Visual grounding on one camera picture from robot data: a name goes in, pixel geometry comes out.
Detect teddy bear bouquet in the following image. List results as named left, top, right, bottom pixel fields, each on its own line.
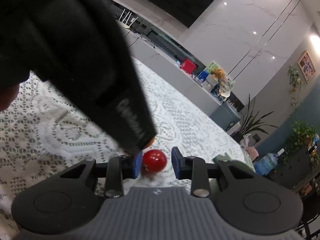
left=213, top=67, right=229, bottom=90

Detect potted long-leaf plant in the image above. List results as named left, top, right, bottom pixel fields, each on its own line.
left=231, top=94, right=278, bottom=143

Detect red cherry tomato back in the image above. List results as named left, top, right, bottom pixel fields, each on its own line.
left=142, top=150, right=168, bottom=173

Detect red box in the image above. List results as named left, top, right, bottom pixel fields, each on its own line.
left=180, top=59, right=196, bottom=74

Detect white lace tablecloth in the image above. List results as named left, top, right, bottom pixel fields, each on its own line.
left=1, top=61, right=246, bottom=239

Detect trailing green plant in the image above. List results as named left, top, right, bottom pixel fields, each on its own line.
left=283, top=121, right=319, bottom=164

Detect framed wall picture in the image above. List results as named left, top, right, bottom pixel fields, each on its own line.
left=298, top=50, right=316, bottom=83

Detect green colander bowl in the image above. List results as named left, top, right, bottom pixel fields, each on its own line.
left=208, top=153, right=255, bottom=197

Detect dark drawer cabinet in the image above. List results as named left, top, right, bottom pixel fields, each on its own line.
left=266, top=147, right=311, bottom=189

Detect white wifi router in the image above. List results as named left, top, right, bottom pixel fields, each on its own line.
left=116, top=9, right=139, bottom=29

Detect person left hand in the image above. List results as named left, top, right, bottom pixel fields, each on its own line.
left=0, top=83, right=20, bottom=112

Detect blue water jug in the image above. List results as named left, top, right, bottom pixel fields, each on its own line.
left=254, top=153, right=279, bottom=176

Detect grey-blue trash bin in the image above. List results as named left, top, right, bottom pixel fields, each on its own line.
left=210, top=102, right=241, bottom=131

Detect pink small heater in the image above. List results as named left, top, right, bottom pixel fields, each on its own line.
left=245, top=147, right=259, bottom=161

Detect orange tangerine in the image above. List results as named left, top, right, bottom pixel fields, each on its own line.
left=144, top=138, right=155, bottom=149

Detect white tv cabinet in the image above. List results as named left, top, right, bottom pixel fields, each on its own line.
left=118, top=25, right=222, bottom=117

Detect black dining chairs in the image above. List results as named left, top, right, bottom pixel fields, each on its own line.
left=293, top=169, right=319, bottom=239

